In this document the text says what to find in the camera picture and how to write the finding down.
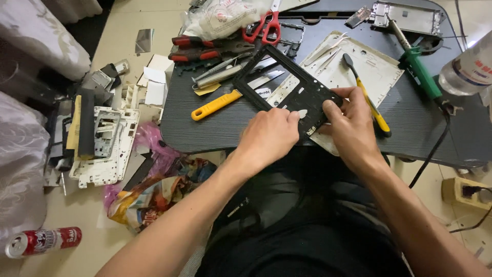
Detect thin black phone frame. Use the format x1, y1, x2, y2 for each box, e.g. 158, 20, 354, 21
245, 21, 306, 59

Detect silver tweezers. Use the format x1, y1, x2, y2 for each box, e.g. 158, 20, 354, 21
304, 32, 350, 67
315, 48, 341, 74

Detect small grey metal part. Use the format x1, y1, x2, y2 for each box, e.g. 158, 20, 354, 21
345, 6, 373, 28

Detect black power cable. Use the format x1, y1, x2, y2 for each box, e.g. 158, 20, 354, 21
449, 186, 492, 234

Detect person's black clothing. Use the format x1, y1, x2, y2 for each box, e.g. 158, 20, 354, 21
194, 145, 415, 277

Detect person's left hand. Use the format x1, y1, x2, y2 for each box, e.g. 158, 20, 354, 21
234, 107, 301, 172

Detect thin silver pick tool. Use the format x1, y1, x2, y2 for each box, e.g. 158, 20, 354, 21
192, 54, 243, 82

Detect clear plastic bag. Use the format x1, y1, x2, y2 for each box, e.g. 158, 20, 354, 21
180, 0, 271, 42

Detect silver film sheet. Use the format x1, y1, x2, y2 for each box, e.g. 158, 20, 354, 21
135, 28, 155, 55

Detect white tablet back cover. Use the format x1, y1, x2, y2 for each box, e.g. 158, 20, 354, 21
267, 31, 405, 157

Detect black tablet frame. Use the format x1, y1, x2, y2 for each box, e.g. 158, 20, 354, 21
232, 44, 344, 141

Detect red handled scissors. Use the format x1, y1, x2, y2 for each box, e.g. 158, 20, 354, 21
242, 0, 282, 46

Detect white patterned fabric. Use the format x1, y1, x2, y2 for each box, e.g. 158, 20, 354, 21
0, 0, 104, 252

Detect colourful snack bag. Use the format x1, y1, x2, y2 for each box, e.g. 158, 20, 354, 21
107, 157, 218, 234

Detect white cardboard pieces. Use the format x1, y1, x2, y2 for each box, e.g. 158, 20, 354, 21
136, 54, 174, 109

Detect pink plastic bag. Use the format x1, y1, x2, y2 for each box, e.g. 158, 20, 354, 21
101, 122, 182, 210

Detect silver saw blade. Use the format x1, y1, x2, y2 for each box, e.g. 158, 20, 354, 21
250, 57, 278, 72

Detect white phone frame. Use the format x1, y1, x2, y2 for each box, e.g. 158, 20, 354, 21
69, 106, 141, 189

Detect green handled soldering iron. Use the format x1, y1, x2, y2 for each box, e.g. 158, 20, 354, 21
386, 15, 443, 101

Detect yellow handled black spudger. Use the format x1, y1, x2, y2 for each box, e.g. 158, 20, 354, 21
342, 53, 392, 138

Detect silver metal cylinder tool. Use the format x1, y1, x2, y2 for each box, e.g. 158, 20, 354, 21
191, 63, 247, 90

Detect silver metal device frame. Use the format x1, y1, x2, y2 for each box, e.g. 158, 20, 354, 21
371, 0, 447, 37

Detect black soldering iron cable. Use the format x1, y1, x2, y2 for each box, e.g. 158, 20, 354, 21
408, 98, 453, 189

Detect heap of device parts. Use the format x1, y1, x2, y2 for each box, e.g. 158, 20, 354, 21
43, 58, 133, 197

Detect red drink can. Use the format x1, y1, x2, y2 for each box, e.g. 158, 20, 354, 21
5, 226, 83, 259

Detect yellow paper scrap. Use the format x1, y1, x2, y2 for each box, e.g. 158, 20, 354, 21
193, 82, 222, 97

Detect person's right hand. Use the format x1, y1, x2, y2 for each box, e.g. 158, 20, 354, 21
318, 86, 386, 172

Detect clear plastic water bottle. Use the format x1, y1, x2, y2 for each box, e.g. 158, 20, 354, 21
438, 30, 492, 97

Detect yellow handled saw knife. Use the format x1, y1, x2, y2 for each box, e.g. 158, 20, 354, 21
191, 70, 286, 122

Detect red and black pliers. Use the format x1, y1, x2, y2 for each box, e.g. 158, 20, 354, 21
168, 35, 257, 63

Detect beige power strip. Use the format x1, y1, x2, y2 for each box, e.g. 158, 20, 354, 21
441, 177, 492, 212

